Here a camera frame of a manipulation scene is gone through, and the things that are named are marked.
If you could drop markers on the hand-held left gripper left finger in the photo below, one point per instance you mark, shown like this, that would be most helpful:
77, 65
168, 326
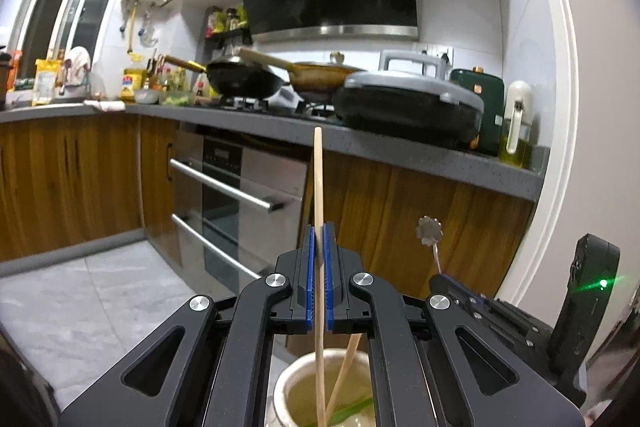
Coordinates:
312, 277

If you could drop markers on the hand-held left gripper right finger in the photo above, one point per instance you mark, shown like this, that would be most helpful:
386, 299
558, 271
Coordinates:
328, 277

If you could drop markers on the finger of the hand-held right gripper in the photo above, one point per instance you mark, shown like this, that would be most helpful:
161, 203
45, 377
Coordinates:
462, 292

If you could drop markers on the wooden chopstick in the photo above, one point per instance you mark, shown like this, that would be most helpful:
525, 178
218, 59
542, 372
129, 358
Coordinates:
318, 177
345, 369

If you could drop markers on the cream ceramic utensil holder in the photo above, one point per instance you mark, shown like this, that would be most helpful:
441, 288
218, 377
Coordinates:
300, 387

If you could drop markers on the stainless steel built-in oven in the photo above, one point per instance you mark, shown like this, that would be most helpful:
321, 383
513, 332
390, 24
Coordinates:
225, 187

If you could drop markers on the grey kitchen counter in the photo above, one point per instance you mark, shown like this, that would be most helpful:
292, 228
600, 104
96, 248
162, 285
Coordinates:
300, 132

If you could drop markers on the gas stove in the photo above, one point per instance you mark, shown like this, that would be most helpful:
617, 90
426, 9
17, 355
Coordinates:
280, 106

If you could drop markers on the dark green kitchen appliance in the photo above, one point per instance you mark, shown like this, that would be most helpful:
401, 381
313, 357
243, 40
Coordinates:
487, 117

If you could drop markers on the grey electric griddle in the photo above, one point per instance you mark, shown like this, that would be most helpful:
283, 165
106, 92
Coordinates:
400, 107

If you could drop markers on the cream oil dispenser bottle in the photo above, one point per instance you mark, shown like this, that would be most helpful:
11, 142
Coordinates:
517, 107

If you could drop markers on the brown frying pan with lid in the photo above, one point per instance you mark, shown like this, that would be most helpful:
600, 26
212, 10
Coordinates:
320, 79

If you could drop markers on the black wok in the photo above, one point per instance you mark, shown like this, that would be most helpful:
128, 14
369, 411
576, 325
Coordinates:
245, 79

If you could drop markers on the row of condiment bottles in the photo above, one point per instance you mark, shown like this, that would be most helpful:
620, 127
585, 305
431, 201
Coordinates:
172, 82

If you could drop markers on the black spice shelf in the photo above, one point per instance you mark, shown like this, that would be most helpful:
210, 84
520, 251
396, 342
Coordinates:
225, 29

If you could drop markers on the white dishcloth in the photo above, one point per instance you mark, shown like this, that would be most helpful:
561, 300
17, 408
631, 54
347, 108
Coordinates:
110, 106

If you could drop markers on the yellow cooking oil bottle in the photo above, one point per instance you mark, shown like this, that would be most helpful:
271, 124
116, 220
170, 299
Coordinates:
131, 82

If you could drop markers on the yellow gas pipe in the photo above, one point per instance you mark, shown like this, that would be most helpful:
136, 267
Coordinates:
131, 27

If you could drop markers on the hanging white towel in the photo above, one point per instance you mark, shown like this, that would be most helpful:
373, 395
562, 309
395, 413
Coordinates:
79, 64

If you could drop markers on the yellow food bag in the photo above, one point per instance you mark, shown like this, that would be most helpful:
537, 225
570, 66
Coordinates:
45, 82

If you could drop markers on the dark brown jar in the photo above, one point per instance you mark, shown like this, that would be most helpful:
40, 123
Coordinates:
5, 79

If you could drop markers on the white wall socket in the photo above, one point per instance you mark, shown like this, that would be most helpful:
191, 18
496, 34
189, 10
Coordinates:
440, 53

